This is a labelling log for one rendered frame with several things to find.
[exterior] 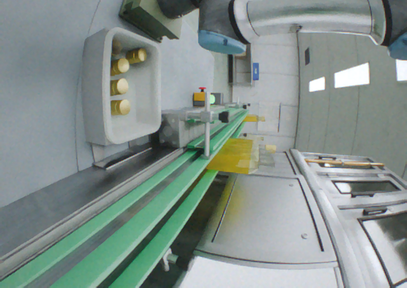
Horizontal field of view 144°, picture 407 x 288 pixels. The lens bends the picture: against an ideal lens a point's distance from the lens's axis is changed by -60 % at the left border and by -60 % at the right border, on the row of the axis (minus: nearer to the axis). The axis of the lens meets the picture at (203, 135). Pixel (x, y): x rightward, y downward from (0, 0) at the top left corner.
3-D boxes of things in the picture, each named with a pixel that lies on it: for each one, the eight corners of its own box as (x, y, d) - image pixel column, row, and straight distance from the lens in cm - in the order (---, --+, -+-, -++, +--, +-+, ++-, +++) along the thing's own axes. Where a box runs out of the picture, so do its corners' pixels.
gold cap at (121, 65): (105, 60, 39) (118, 55, 36) (117, 62, 41) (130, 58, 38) (104, 75, 38) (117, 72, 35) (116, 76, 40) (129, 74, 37)
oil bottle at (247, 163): (191, 167, 53) (257, 176, 49) (190, 150, 51) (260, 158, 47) (197, 161, 58) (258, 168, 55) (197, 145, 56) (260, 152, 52)
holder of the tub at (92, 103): (90, 164, 39) (110, 173, 33) (84, 39, 40) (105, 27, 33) (137, 145, 49) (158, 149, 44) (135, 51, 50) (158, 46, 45)
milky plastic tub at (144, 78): (86, 142, 37) (109, 148, 30) (85, 37, 39) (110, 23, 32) (137, 128, 48) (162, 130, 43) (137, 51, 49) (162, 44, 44)
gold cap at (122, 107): (106, 100, 38) (119, 99, 35) (117, 99, 40) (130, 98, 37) (107, 116, 38) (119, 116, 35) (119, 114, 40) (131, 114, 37)
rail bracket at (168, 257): (128, 259, 38) (188, 287, 33) (119, 239, 33) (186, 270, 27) (139, 248, 39) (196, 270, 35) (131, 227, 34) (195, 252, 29)
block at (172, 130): (157, 147, 46) (179, 149, 43) (156, 113, 44) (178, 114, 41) (164, 144, 49) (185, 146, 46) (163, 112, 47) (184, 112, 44)
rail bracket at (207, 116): (180, 156, 43) (226, 162, 40) (179, 91, 41) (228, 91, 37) (184, 152, 46) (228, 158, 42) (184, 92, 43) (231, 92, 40)
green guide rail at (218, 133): (186, 147, 47) (213, 150, 44) (186, 144, 47) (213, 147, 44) (243, 110, 217) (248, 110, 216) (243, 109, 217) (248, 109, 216)
